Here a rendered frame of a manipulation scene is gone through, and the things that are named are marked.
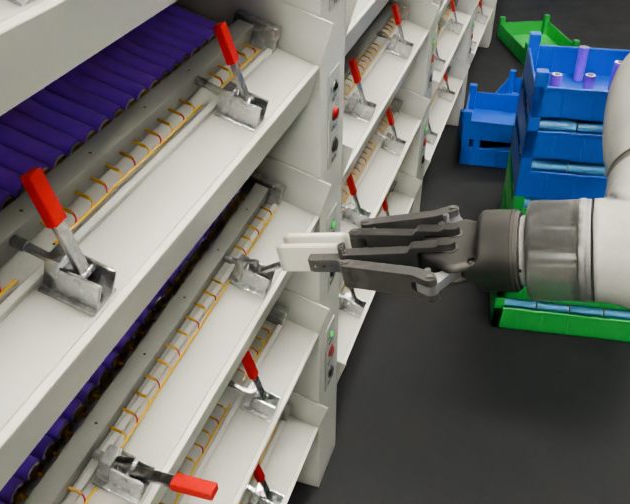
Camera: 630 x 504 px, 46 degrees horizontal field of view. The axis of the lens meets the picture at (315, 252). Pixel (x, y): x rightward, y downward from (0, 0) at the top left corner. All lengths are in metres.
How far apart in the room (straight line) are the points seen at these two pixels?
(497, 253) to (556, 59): 0.90
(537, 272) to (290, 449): 0.59
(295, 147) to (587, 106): 0.62
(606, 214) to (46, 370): 0.44
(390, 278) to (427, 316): 0.94
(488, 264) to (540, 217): 0.06
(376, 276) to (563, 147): 0.75
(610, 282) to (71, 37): 0.45
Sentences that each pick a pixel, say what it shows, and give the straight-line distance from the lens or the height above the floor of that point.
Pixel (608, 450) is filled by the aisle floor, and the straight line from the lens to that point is 1.43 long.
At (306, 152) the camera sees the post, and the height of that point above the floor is 0.62.
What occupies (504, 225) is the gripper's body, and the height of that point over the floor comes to 0.68.
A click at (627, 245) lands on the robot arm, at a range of 0.64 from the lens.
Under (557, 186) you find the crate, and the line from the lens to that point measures 1.41.
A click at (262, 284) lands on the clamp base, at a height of 0.56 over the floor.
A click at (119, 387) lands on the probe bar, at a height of 0.58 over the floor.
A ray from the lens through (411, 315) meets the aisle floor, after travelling 1.60.
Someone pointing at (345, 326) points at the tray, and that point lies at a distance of 1.33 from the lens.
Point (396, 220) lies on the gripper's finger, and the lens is 0.74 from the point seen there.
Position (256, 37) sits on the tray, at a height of 0.76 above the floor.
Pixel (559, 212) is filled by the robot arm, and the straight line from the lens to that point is 0.66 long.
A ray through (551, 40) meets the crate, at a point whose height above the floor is 0.00.
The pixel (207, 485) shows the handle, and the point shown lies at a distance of 0.59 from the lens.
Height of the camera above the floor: 1.04
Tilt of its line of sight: 36 degrees down
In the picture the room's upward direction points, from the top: straight up
